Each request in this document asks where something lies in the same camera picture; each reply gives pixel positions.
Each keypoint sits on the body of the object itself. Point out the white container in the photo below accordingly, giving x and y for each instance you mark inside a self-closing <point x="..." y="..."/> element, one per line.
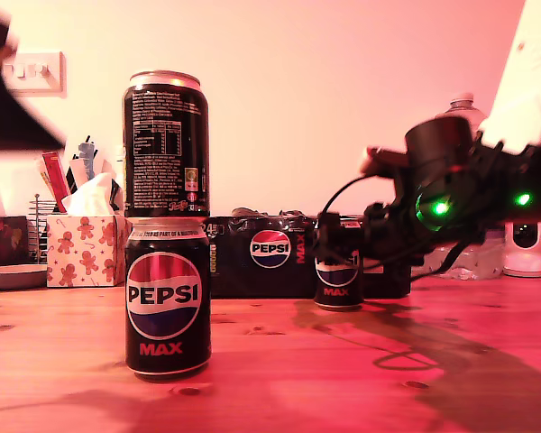
<point x="120" y="162"/>

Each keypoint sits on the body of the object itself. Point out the black Pepsi Max can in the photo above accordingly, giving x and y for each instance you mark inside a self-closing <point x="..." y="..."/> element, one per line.
<point x="162" y="135"/>
<point x="338" y="293"/>
<point x="167" y="293"/>

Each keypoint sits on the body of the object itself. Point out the large clear water bottle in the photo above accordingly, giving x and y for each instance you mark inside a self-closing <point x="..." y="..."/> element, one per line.
<point x="462" y="103"/>

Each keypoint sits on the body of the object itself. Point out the white wall switch plate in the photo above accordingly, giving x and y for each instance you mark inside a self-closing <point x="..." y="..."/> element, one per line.
<point x="45" y="85"/>

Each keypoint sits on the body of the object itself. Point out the white tissue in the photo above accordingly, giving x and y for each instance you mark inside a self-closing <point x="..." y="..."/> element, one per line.
<point x="90" y="198"/>

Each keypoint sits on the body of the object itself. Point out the small white round camera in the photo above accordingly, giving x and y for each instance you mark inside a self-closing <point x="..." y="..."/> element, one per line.
<point x="525" y="266"/>

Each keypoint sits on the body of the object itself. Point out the gingerbread print tissue box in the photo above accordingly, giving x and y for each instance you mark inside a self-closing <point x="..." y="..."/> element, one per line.
<point x="85" y="252"/>

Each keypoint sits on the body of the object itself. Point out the grey shallow bowl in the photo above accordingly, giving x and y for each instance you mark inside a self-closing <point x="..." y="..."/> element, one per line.
<point x="13" y="277"/>

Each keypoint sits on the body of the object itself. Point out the black shrink-wrapped Pepsi multipack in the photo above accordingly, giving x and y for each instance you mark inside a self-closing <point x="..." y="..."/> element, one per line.
<point x="275" y="279"/>

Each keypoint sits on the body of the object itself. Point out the dark patterned box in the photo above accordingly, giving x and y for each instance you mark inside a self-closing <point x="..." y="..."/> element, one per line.
<point x="9" y="239"/>

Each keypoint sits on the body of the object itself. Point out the white paper sachet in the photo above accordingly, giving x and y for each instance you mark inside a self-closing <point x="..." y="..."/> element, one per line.
<point x="79" y="173"/>

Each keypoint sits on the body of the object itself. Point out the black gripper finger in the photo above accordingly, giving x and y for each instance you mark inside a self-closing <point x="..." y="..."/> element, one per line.
<point x="9" y="122"/>
<point x="331" y="230"/>

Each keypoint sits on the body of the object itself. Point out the red sachet packet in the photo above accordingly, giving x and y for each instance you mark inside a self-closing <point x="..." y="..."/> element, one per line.
<point x="56" y="180"/>

